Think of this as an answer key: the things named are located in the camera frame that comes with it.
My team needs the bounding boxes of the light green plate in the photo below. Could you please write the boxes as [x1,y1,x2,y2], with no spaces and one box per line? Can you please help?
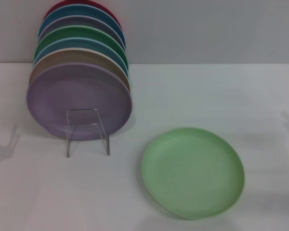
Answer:
[141,127,246,221]

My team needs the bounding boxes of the lilac plate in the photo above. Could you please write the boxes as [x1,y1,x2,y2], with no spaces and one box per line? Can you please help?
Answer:
[26,63,133,141]

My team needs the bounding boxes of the tan plate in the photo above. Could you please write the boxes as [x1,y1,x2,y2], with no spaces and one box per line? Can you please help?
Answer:
[28,47,131,93]

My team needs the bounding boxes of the teal plate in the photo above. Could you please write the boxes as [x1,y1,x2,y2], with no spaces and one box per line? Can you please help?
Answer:
[33,36,130,73]

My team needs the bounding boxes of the dark green plate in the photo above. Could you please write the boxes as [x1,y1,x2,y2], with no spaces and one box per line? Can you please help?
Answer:
[34,25,128,63]

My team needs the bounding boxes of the grey purple plate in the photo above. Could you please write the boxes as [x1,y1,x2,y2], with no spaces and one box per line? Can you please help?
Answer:
[38,15,126,49]

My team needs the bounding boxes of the blue plate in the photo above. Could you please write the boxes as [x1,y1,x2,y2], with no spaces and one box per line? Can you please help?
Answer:
[38,5,124,39]

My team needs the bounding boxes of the red plate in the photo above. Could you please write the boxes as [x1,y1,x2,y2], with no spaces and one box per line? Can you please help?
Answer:
[43,0,122,29]

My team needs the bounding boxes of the clear wire plate rack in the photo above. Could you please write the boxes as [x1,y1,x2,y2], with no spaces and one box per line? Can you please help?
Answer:
[65,108,111,158]

